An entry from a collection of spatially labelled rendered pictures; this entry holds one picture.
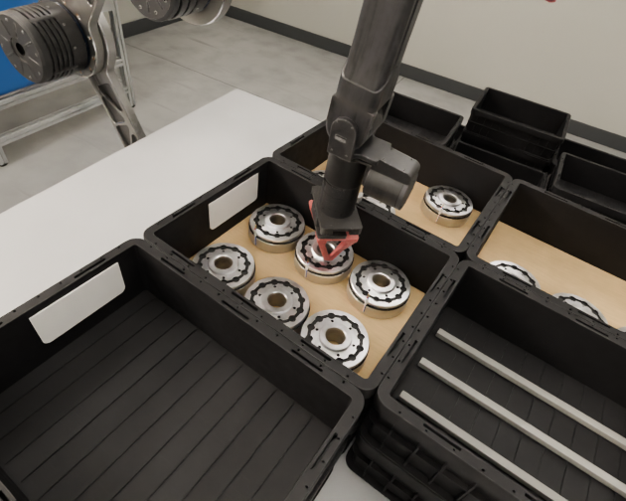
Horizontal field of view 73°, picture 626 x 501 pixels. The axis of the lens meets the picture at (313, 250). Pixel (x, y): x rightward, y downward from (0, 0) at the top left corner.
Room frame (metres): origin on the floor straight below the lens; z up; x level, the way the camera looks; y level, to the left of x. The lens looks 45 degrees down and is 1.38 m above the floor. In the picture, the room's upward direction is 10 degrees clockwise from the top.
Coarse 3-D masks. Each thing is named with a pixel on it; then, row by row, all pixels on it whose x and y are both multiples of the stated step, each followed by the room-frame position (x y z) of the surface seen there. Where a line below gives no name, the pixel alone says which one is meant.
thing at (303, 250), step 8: (312, 232) 0.57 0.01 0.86; (304, 240) 0.54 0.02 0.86; (312, 240) 0.55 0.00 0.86; (296, 248) 0.52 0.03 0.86; (304, 248) 0.53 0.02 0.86; (304, 256) 0.50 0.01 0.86; (312, 256) 0.51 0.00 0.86; (344, 256) 0.52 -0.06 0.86; (352, 256) 0.52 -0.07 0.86; (304, 264) 0.49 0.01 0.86; (312, 264) 0.49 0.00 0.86; (320, 264) 0.49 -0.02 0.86; (328, 264) 0.49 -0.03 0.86; (336, 264) 0.50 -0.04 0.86; (344, 264) 0.50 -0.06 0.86; (320, 272) 0.48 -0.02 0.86; (328, 272) 0.48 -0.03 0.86; (336, 272) 0.48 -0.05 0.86
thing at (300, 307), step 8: (264, 280) 0.44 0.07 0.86; (272, 280) 0.44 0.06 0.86; (280, 280) 0.44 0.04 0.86; (288, 280) 0.44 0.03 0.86; (248, 288) 0.41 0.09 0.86; (256, 288) 0.42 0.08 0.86; (264, 288) 0.42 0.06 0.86; (288, 288) 0.43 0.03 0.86; (296, 288) 0.43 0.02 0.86; (248, 296) 0.40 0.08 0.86; (256, 296) 0.40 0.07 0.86; (296, 296) 0.41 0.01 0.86; (304, 296) 0.42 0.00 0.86; (256, 304) 0.39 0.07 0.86; (296, 304) 0.40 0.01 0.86; (304, 304) 0.40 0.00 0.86; (288, 312) 0.38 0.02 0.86; (296, 312) 0.38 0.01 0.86; (304, 312) 0.39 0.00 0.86; (280, 320) 0.37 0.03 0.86; (288, 320) 0.37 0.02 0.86; (296, 320) 0.37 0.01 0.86
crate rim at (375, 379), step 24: (288, 168) 0.65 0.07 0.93; (216, 192) 0.55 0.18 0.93; (168, 216) 0.47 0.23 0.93; (384, 216) 0.56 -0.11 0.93; (192, 264) 0.39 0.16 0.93; (456, 264) 0.48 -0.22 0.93; (216, 288) 0.35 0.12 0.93; (264, 312) 0.33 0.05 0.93; (288, 336) 0.30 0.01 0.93; (408, 336) 0.33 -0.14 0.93; (336, 360) 0.27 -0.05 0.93; (384, 360) 0.29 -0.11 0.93; (360, 384) 0.25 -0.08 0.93
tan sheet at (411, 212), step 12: (324, 168) 0.82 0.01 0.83; (360, 192) 0.76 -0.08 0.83; (420, 192) 0.80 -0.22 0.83; (408, 204) 0.74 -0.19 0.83; (408, 216) 0.70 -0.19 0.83; (420, 216) 0.71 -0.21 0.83; (432, 228) 0.68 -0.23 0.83; (444, 228) 0.68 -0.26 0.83; (456, 228) 0.69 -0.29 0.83; (468, 228) 0.70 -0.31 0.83; (456, 240) 0.65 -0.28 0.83
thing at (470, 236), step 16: (320, 128) 0.82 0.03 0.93; (400, 128) 0.88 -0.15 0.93; (288, 144) 0.73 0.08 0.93; (432, 144) 0.83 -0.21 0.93; (288, 160) 0.68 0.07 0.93; (464, 160) 0.80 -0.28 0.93; (320, 176) 0.65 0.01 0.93; (496, 192) 0.69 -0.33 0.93; (480, 224) 0.59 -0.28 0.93; (432, 240) 0.53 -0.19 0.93; (464, 240) 0.54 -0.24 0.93
